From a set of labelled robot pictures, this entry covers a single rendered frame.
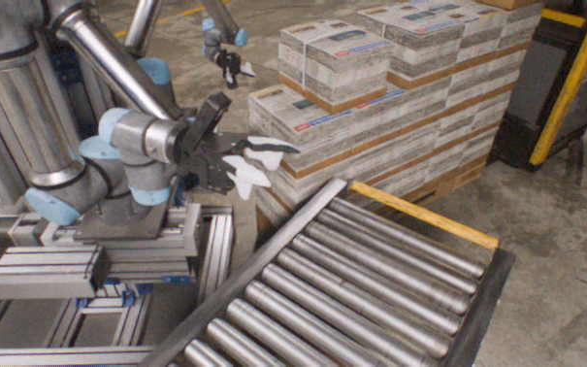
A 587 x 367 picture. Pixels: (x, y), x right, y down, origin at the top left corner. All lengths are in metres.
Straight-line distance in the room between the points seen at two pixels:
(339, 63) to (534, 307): 1.43
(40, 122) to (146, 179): 0.26
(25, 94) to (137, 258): 0.59
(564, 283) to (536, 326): 0.33
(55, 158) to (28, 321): 1.05
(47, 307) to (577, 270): 2.43
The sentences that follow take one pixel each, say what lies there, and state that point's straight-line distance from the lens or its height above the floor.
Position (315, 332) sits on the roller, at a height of 0.80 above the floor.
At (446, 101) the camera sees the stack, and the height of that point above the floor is 0.69.
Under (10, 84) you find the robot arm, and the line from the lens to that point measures 0.93.
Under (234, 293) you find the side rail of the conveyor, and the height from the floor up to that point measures 0.80.
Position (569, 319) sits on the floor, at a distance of 2.28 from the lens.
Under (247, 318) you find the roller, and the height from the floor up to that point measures 0.80.
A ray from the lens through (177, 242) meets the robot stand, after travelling 1.22.
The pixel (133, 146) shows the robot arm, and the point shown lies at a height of 1.22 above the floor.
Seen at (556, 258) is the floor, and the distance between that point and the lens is 2.52.
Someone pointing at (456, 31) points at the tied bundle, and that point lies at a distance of 1.94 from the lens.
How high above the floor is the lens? 1.61
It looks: 39 degrees down
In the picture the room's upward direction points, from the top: straight up
